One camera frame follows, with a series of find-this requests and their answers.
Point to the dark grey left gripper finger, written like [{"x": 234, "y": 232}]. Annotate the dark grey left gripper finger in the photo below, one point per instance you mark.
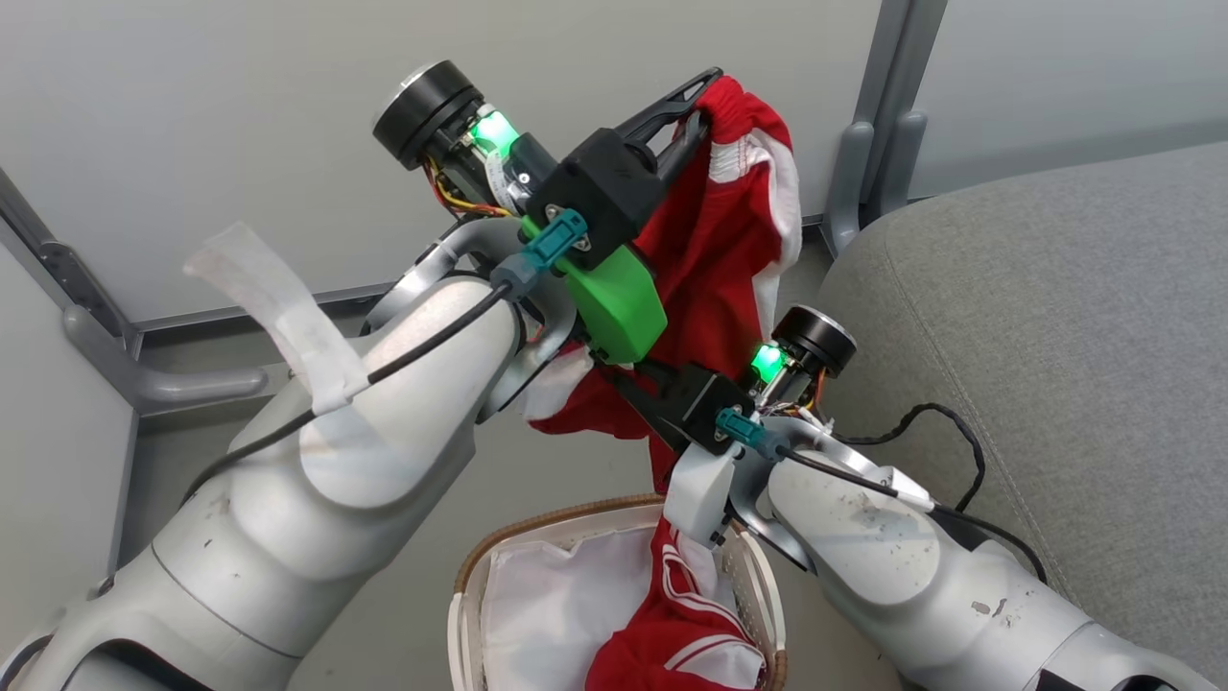
[
  {"x": 686, "y": 142},
  {"x": 672, "y": 99}
]

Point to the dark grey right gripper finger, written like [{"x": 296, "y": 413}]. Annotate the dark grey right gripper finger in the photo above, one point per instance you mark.
[
  {"x": 657, "y": 374},
  {"x": 638, "y": 408}
]

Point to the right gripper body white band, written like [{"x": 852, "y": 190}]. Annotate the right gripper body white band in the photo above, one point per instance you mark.
[{"x": 700, "y": 403}]

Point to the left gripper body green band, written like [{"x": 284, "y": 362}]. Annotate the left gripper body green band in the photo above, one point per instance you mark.
[{"x": 614, "y": 202}]

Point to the red and white garment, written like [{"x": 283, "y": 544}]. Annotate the red and white garment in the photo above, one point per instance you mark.
[{"x": 715, "y": 250}]

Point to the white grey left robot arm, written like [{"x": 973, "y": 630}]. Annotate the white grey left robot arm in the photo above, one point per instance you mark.
[{"x": 288, "y": 537}]

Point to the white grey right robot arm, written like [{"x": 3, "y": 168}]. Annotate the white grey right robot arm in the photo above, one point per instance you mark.
[{"x": 863, "y": 547}]

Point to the white wicker-rimmed laundry basket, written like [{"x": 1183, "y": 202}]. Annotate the white wicker-rimmed laundry basket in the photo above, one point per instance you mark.
[{"x": 537, "y": 533}]

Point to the white basket liner cloth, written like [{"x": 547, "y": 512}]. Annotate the white basket liner cloth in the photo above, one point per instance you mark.
[{"x": 556, "y": 605}]

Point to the white tape strip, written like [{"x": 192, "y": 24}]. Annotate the white tape strip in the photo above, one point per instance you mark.
[{"x": 288, "y": 307}]

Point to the grey fabric sofa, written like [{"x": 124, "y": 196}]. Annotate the grey fabric sofa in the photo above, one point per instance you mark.
[{"x": 1055, "y": 317}]

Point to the long grey partition foot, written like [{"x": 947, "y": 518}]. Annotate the long grey partition foot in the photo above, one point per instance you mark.
[{"x": 163, "y": 384}]

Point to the grey upright partition post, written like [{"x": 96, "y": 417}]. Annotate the grey upright partition post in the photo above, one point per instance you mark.
[{"x": 907, "y": 58}]

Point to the dark grey slanted partition rail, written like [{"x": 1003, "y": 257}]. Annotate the dark grey slanted partition rail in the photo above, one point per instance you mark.
[{"x": 67, "y": 269}]

